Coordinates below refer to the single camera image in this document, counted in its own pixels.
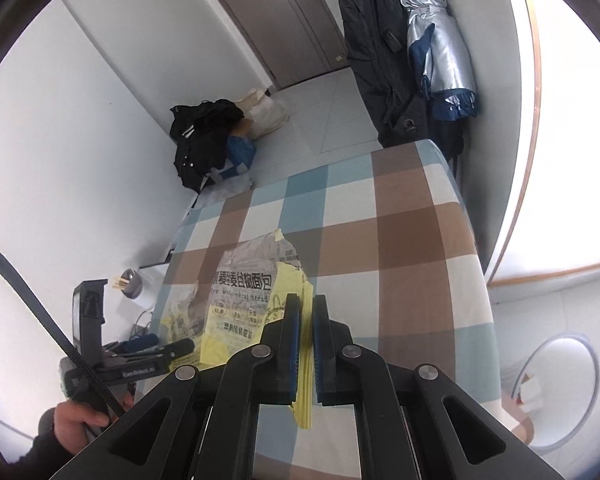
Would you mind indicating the yellow plastic bag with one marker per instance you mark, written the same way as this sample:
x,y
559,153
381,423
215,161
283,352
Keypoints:
x,y
220,345

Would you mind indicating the clear plastic sheet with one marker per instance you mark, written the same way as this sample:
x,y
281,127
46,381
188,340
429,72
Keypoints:
x,y
225,189

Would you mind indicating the white cup with grey lid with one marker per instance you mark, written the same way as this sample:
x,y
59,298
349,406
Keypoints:
x,y
137,290

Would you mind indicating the black hanging coat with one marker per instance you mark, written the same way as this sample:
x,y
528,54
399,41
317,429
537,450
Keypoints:
x,y
375,60

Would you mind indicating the black clothes pile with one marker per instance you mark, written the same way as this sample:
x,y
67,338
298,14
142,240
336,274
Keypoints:
x,y
200,135

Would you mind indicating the checked bed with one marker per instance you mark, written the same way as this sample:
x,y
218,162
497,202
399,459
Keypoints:
x,y
405,260

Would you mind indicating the blue box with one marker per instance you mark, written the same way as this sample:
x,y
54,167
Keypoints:
x,y
241,155

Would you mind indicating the grey door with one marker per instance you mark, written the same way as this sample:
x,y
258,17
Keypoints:
x,y
285,20

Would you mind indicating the window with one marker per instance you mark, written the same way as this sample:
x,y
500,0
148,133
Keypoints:
x,y
570,110

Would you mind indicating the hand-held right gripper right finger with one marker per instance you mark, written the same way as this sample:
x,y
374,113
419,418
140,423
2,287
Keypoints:
x,y
321,345

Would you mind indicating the clear printed bread wrapper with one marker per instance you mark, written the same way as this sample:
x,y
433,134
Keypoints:
x,y
245,285

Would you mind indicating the silver folded umbrella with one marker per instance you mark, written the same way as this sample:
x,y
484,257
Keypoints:
x,y
440,50

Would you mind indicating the person's left hand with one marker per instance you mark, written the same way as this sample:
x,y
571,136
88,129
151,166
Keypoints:
x,y
72,425

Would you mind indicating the person's left forearm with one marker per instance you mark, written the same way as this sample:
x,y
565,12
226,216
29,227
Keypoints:
x,y
50,455

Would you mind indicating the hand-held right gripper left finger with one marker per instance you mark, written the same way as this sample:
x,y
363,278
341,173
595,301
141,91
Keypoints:
x,y
294,345

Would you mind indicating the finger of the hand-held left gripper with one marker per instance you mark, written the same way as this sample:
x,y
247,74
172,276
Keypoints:
x,y
180,349
140,344

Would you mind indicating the beige plastic bag on floor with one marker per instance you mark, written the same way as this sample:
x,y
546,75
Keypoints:
x,y
265,112

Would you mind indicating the brown cardboard box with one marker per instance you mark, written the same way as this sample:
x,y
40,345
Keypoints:
x,y
244,129

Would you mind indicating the white trash bin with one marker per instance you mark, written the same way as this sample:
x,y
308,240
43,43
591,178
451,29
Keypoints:
x,y
560,395

